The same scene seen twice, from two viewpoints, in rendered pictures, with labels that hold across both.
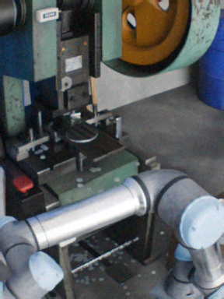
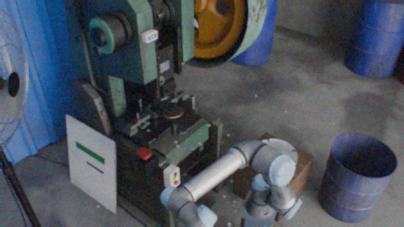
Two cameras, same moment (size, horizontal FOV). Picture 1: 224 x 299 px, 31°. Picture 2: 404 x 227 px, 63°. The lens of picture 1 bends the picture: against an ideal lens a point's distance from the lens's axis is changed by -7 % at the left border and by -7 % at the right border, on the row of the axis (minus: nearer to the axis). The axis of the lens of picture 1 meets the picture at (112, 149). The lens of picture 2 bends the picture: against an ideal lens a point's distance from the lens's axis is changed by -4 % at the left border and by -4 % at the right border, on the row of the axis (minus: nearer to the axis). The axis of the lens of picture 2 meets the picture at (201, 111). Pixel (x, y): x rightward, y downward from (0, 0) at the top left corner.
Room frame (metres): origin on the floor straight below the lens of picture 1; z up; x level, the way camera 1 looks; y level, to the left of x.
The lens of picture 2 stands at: (-0.17, 0.30, 1.98)
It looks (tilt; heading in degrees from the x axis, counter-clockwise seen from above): 37 degrees down; 348
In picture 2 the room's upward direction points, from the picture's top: straight up
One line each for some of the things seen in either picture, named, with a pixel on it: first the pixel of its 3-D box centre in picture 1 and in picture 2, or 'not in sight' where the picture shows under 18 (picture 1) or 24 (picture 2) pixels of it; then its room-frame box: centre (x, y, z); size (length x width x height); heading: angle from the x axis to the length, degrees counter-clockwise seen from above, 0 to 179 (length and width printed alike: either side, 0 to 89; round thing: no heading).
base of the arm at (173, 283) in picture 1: (186, 278); (261, 201); (0.91, -0.26, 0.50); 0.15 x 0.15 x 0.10
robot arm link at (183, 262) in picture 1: (192, 258); (264, 187); (0.90, -0.27, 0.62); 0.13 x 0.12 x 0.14; 30
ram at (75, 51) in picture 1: (67, 67); (159, 68); (1.50, 0.17, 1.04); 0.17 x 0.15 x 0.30; 39
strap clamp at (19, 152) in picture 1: (29, 140); (136, 120); (1.43, 0.33, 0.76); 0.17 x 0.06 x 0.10; 129
